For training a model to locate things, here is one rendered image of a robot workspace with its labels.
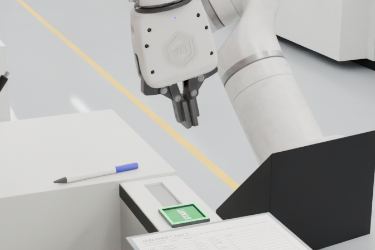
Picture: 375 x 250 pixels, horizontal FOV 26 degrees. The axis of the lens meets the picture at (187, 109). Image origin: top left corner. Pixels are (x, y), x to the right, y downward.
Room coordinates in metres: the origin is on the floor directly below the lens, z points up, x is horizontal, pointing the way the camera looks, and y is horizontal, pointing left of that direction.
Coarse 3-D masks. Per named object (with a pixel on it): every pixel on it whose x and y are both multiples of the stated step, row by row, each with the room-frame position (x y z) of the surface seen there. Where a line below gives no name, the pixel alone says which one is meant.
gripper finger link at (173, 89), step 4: (172, 84) 1.01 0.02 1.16; (176, 84) 1.01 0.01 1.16; (172, 88) 1.01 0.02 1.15; (176, 88) 1.01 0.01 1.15; (172, 92) 1.01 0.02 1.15; (176, 92) 1.01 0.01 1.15; (172, 96) 1.01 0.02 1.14; (176, 96) 1.02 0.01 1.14; (180, 96) 1.02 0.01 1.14; (176, 100) 1.02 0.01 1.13; (180, 100) 1.02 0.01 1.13
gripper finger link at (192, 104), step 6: (198, 78) 1.03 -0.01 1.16; (204, 78) 1.03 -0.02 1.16; (186, 84) 1.04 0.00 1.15; (198, 84) 1.03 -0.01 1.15; (186, 90) 1.03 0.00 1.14; (186, 96) 1.03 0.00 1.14; (192, 102) 1.02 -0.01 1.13; (192, 108) 1.02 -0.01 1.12; (198, 108) 1.03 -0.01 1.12; (192, 114) 1.02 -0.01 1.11; (198, 114) 1.03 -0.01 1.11; (192, 120) 1.02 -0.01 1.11
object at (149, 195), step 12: (144, 180) 1.16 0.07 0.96; (156, 180) 1.16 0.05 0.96; (168, 180) 1.16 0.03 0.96; (180, 180) 1.16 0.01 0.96; (132, 192) 1.12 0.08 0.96; (144, 192) 1.12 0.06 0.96; (156, 192) 1.13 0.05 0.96; (168, 192) 1.13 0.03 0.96; (180, 192) 1.12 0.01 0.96; (192, 192) 1.12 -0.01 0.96; (144, 204) 1.07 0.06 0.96; (156, 204) 1.07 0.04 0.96; (168, 204) 1.08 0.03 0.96; (180, 204) 1.08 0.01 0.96; (204, 204) 1.07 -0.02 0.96; (156, 216) 1.03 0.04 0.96; (216, 216) 1.03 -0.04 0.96; (168, 228) 1.00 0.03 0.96
